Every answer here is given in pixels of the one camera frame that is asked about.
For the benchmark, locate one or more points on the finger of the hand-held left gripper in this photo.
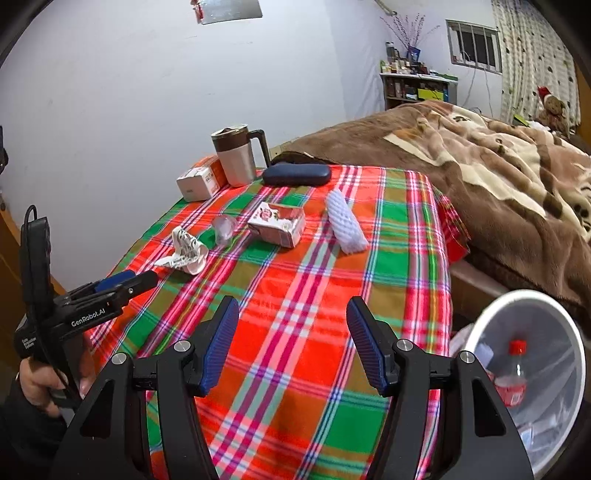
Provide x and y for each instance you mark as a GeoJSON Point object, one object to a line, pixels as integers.
{"type": "Point", "coordinates": [113, 280]}
{"type": "Point", "coordinates": [127, 288]}

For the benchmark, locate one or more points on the brown patterned blanket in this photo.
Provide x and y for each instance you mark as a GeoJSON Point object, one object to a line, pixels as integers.
{"type": "Point", "coordinates": [508, 194]}

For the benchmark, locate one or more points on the white foam fruit net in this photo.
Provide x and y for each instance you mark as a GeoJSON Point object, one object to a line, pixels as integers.
{"type": "Point", "coordinates": [346, 221]}

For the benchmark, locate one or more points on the brown teddy bear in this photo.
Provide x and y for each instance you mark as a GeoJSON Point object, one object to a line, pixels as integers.
{"type": "Point", "coordinates": [554, 110]}

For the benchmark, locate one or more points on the cluttered wooden shelf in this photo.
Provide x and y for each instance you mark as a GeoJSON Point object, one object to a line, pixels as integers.
{"type": "Point", "coordinates": [415, 90]}

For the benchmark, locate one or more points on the wooden bed frame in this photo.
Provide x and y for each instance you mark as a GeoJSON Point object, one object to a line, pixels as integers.
{"type": "Point", "coordinates": [475, 286]}

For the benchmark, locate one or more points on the small white orange box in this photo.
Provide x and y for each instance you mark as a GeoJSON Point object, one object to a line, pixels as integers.
{"type": "Point", "coordinates": [198, 182]}

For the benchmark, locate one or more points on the clear plastic bottle red label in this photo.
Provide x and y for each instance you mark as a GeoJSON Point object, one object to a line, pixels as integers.
{"type": "Point", "coordinates": [512, 383]}

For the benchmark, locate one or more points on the small clear plastic cup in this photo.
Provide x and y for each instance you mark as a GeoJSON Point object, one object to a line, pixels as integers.
{"type": "Point", "coordinates": [224, 230]}

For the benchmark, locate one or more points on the barred window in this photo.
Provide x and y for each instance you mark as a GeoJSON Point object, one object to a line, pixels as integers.
{"type": "Point", "coordinates": [475, 46]}

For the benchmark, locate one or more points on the wooden cabinet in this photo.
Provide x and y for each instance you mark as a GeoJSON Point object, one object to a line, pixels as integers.
{"type": "Point", "coordinates": [11, 258]}

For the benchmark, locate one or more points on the metal wall plate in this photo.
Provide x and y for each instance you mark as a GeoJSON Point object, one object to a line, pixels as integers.
{"type": "Point", "coordinates": [231, 8]}

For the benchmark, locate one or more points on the red white carton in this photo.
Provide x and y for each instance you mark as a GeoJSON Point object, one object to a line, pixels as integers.
{"type": "Point", "coordinates": [277, 224]}

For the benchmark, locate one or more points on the navy glasses case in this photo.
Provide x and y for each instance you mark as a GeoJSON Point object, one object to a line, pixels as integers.
{"type": "Point", "coordinates": [295, 175]}

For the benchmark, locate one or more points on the person's left hand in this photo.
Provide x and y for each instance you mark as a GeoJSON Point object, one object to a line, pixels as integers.
{"type": "Point", "coordinates": [34, 383]}

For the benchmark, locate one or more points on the vase with dry branches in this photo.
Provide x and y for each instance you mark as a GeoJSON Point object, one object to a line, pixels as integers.
{"type": "Point", "coordinates": [412, 50]}

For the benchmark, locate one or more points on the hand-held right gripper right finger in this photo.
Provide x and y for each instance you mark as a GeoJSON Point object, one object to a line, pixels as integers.
{"type": "Point", "coordinates": [367, 341]}

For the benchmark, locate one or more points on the plaid tablecloth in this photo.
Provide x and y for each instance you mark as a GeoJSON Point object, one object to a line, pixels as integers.
{"type": "Point", "coordinates": [314, 295]}

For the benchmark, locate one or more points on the crumpled printed paper wrapper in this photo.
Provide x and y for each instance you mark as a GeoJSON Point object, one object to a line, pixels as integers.
{"type": "Point", "coordinates": [184, 251]}

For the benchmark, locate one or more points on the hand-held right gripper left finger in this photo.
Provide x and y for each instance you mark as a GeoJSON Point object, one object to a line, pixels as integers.
{"type": "Point", "coordinates": [220, 341]}

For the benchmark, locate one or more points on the spotted curtain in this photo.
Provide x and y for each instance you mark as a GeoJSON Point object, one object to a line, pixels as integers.
{"type": "Point", "coordinates": [531, 55]}

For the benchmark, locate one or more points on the white plastic bin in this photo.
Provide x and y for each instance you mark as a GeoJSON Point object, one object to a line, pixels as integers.
{"type": "Point", "coordinates": [554, 314]}

